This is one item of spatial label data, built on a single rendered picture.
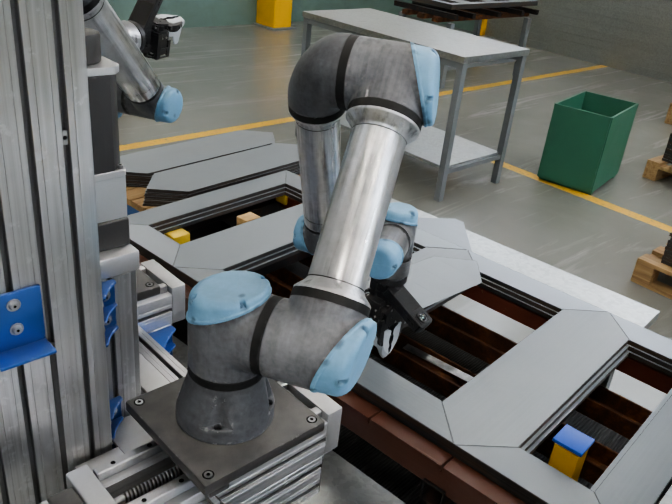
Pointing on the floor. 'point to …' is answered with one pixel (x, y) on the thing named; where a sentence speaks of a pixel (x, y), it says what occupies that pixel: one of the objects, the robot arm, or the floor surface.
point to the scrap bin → (586, 140)
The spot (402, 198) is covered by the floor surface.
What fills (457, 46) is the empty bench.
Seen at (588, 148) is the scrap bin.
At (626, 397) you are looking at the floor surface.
